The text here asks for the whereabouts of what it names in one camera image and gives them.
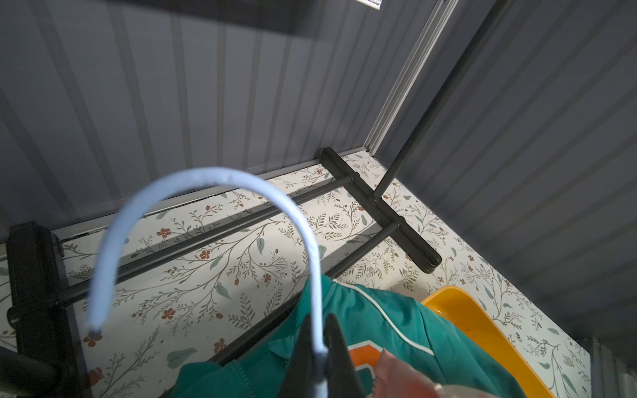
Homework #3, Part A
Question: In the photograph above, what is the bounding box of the yellow plastic tray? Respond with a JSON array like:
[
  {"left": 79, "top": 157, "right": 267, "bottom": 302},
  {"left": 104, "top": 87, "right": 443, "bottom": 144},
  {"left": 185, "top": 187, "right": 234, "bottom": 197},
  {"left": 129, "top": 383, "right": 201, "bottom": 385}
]
[{"left": 422, "top": 286, "right": 553, "bottom": 397}]

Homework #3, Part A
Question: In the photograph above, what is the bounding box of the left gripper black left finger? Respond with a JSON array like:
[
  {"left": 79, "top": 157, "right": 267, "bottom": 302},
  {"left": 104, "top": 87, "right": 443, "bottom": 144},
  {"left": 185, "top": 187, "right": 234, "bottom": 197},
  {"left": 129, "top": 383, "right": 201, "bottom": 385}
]
[{"left": 277, "top": 315, "right": 314, "bottom": 398}]

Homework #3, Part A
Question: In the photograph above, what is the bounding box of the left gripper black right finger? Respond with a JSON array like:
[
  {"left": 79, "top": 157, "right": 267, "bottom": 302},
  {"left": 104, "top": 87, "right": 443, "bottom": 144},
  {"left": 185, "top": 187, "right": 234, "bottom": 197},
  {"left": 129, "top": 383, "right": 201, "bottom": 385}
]
[{"left": 323, "top": 313, "right": 365, "bottom": 398}]

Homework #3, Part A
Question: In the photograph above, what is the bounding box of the light blue wire hanger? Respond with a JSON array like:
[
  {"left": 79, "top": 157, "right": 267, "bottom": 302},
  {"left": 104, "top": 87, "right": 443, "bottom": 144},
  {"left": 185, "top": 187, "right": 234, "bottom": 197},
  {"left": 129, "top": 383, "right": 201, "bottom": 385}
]
[{"left": 85, "top": 166, "right": 330, "bottom": 398}]

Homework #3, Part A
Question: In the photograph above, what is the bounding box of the pink floral garment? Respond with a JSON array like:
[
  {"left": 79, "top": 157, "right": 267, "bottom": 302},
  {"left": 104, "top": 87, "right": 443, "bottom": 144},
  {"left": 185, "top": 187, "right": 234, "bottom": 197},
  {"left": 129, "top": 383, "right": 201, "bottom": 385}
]
[{"left": 370, "top": 347, "right": 499, "bottom": 398}]

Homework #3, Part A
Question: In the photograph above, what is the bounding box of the black clothes rack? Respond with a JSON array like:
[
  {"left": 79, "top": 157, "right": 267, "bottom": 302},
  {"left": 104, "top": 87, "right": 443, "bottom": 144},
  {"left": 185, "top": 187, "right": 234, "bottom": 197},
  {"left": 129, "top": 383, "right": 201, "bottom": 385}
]
[{"left": 0, "top": 0, "right": 514, "bottom": 398}]

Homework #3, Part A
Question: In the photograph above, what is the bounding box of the green jacket orange letter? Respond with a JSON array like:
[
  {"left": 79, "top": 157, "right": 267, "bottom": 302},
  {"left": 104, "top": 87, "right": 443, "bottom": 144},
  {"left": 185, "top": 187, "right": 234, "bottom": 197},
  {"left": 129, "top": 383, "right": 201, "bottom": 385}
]
[{"left": 173, "top": 278, "right": 524, "bottom": 397}]

